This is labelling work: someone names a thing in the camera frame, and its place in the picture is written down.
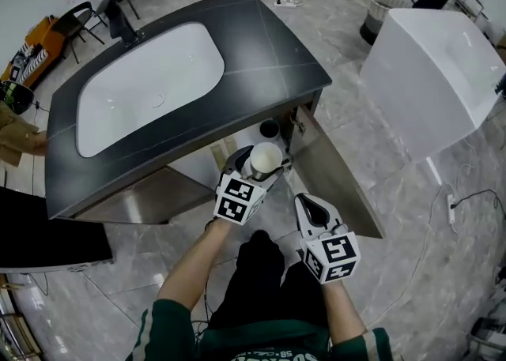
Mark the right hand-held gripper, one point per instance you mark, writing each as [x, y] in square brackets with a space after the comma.
[336, 253]

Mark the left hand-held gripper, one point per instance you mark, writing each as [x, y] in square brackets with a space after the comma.
[233, 205]

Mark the white cup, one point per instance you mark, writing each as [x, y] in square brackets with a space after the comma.
[265, 158]

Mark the dark teal cup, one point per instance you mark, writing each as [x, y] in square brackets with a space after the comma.
[269, 129]

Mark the person's left forearm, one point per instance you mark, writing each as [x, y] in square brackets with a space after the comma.
[193, 268]

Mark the person's right forearm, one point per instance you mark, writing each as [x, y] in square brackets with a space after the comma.
[342, 312]

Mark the white sink basin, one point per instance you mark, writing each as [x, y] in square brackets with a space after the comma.
[150, 87]

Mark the black faucet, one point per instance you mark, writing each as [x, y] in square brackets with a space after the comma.
[120, 21]

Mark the light wooden plank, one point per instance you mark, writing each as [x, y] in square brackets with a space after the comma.
[223, 154]

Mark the open grey cabinet door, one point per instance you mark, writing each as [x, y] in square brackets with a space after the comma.
[340, 181]

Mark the person's black trousers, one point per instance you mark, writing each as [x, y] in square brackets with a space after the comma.
[261, 280]

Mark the closed grey cabinet door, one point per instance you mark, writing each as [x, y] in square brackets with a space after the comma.
[158, 197]

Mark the black stone vanity top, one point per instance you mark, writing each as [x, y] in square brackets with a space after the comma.
[269, 51]

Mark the white power strip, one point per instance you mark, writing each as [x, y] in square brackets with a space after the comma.
[451, 209]
[288, 3]

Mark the person's green shirt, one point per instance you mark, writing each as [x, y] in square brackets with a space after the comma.
[269, 345]

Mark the white bathtub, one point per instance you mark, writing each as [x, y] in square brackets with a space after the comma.
[427, 87]

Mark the pleated white black basket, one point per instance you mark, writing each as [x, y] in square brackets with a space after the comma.
[379, 16]

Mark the black cabinet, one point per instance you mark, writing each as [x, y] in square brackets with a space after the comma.
[47, 233]

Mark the orange sofa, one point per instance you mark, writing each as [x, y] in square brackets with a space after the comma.
[35, 51]

